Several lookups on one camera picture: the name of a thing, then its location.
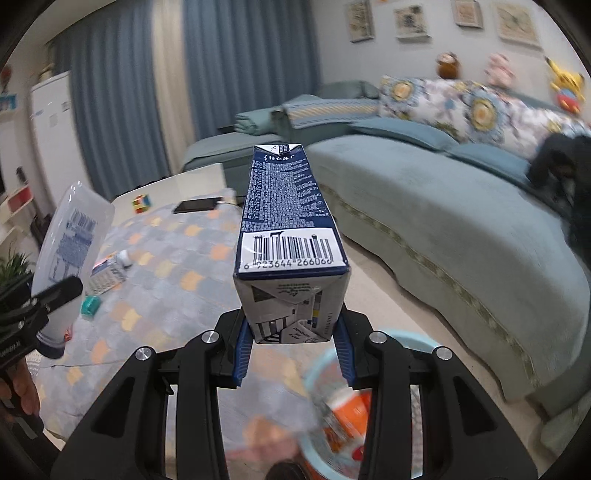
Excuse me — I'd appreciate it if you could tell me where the flat blue cushion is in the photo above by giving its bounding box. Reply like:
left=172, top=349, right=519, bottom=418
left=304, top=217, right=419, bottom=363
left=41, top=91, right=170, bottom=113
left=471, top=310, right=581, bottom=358
left=350, top=117, right=459, bottom=151
left=444, top=143, right=542, bottom=186

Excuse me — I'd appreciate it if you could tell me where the pink plush toy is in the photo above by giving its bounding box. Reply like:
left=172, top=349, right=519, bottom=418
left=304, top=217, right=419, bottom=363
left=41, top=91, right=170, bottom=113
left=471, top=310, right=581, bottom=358
left=484, top=52, right=516, bottom=89

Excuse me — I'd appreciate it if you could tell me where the green potted plant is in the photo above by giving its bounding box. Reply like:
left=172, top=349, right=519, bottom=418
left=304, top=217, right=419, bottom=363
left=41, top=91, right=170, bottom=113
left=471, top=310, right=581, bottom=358
left=0, top=250, right=36, bottom=297

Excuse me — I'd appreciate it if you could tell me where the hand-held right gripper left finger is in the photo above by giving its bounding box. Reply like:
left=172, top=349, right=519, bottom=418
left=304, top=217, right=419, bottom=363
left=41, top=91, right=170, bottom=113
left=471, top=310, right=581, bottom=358
left=51, top=310, right=254, bottom=480

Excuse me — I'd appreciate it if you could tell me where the white shelf unit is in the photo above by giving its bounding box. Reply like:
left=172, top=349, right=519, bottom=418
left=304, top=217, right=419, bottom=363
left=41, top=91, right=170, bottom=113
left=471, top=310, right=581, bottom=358
left=0, top=90, right=41, bottom=251

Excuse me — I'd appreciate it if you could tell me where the blue curtain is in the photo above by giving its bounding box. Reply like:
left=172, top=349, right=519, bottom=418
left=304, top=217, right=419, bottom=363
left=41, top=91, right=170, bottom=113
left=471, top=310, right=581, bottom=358
left=181, top=0, right=320, bottom=141
left=54, top=0, right=182, bottom=200

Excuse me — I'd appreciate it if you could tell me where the blue white milk carton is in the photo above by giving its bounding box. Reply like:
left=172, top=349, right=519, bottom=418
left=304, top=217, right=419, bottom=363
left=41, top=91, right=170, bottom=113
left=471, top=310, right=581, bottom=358
left=233, top=143, right=351, bottom=346

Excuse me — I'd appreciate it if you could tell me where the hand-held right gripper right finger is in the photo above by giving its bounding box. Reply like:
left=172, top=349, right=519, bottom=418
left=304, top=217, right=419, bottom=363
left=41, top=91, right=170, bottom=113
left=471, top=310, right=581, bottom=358
left=332, top=309, right=539, bottom=480

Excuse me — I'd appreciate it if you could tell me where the striped teal throw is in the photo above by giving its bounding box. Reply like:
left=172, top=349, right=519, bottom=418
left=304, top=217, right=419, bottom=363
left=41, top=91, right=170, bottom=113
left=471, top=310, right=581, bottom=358
left=271, top=96, right=382, bottom=133

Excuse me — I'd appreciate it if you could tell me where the grey orange patterned tablecloth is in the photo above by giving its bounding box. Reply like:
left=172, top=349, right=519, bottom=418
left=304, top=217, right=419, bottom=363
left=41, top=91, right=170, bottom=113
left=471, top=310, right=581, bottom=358
left=34, top=202, right=325, bottom=480

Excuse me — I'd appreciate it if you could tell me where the plain teal cushion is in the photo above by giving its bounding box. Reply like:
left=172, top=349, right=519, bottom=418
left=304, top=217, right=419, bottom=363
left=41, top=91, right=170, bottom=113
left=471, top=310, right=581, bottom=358
left=320, top=79, right=382, bottom=100

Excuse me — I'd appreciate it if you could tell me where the yellow plush toy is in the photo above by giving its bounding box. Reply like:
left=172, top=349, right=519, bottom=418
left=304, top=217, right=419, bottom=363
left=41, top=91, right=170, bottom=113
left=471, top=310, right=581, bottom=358
left=544, top=55, right=588, bottom=112

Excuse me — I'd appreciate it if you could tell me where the brown plush toy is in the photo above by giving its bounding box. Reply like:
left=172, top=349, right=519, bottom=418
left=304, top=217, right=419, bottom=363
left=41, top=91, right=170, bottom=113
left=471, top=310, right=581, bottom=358
left=436, top=51, right=463, bottom=80

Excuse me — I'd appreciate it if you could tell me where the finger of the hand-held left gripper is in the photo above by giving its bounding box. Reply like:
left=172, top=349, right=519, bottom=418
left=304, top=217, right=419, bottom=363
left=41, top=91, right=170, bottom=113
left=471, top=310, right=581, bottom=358
left=30, top=275, right=84, bottom=311

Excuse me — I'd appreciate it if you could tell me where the white tall cabinet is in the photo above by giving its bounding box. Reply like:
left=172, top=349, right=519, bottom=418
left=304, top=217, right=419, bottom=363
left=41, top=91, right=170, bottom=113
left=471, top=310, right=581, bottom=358
left=30, top=71, right=92, bottom=219

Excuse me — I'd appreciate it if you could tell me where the white coffee table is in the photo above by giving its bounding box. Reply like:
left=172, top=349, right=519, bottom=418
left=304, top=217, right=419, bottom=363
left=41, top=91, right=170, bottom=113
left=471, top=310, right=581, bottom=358
left=110, top=163, right=242, bottom=228

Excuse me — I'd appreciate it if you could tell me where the cream curtain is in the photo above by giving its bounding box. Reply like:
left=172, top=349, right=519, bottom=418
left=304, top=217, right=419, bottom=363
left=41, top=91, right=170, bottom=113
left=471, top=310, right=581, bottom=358
left=149, top=0, right=198, bottom=177

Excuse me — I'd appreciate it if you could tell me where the person's left hand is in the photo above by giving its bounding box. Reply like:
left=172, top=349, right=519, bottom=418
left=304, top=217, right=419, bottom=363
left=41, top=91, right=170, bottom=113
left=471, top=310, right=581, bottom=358
left=7, top=361, right=41, bottom=417

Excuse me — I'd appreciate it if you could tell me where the square grey picture frame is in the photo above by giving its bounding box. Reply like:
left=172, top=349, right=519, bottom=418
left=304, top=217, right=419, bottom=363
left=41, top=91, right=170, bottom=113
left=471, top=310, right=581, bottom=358
left=393, top=5, right=428, bottom=40

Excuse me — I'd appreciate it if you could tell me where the black jacket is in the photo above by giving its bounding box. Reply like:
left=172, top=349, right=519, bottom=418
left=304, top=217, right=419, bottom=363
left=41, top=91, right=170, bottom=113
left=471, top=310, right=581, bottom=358
left=525, top=131, right=591, bottom=265

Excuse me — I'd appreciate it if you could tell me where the folded teal blanket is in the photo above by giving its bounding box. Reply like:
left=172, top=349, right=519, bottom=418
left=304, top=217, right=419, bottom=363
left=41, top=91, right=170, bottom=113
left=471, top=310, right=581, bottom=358
left=233, top=108, right=283, bottom=137

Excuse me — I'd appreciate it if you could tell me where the butterfly picture frame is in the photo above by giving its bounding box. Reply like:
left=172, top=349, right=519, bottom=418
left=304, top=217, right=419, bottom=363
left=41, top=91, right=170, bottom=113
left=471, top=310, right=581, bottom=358
left=493, top=2, right=542, bottom=48

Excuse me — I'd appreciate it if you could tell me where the light blue laundry basket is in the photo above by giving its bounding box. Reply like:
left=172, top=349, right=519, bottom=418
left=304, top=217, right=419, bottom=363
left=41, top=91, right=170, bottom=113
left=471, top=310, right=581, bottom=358
left=295, top=329, right=462, bottom=480

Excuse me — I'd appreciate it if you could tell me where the orange snack packet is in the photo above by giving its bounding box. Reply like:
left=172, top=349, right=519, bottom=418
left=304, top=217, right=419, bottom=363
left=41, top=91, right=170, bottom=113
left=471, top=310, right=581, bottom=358
left=321, top=388, right=375, bottom=464

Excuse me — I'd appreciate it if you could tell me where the teal fabric sofa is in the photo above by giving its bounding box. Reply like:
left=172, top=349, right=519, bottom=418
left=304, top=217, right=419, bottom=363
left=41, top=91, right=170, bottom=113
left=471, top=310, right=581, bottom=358
left=182, top=79, right=591, bottom=416

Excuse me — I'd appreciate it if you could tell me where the black phone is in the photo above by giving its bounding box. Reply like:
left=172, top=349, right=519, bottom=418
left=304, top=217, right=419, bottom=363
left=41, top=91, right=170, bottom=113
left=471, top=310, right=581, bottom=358
left=172, top=196, right=224, bottom=214

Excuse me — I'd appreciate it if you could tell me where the floral cushion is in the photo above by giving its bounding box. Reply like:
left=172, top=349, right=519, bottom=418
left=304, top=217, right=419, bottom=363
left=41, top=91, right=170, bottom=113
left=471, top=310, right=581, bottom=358
left=378, top=76, right=468, bottom=133
left=461, top=82, right=591, bottom=158

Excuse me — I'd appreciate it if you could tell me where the square pink-print picture frame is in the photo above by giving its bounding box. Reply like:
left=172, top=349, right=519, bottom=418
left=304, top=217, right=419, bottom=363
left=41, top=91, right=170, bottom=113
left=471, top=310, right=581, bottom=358
left=452, top=0, right=484, bottom=29

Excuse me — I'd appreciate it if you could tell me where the tall picture frame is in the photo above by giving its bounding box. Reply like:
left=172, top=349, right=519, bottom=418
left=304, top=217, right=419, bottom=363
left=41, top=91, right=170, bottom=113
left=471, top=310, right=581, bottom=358
left=345, top=0, right=375, bottom=44

